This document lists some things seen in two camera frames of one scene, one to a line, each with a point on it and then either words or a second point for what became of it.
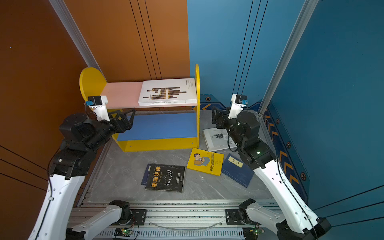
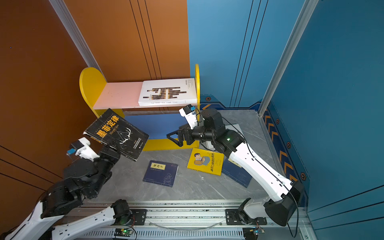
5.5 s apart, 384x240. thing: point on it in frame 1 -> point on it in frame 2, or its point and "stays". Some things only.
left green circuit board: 122,232 stays
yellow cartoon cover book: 206,161 stays
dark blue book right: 236,169 stays
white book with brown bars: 177,91 stays
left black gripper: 126,126 -> 112,156
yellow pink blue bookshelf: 157,126 stays
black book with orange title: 166,177 -> 111,127
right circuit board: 252,233 stays
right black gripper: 222,115 -> 182,133
